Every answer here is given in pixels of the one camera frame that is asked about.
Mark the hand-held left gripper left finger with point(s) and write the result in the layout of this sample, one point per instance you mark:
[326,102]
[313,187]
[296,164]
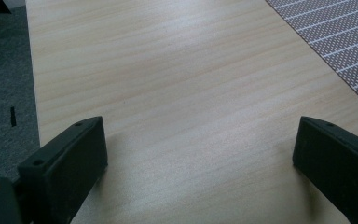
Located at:
[62,168]

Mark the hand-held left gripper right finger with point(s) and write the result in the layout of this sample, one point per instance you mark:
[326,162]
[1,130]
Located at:
[338,168]

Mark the small black floor strip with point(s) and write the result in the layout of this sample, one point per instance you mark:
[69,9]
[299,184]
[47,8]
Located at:
[13,116]

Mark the grey striped placemat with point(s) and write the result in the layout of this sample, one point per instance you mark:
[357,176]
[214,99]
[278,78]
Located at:
[345,37]

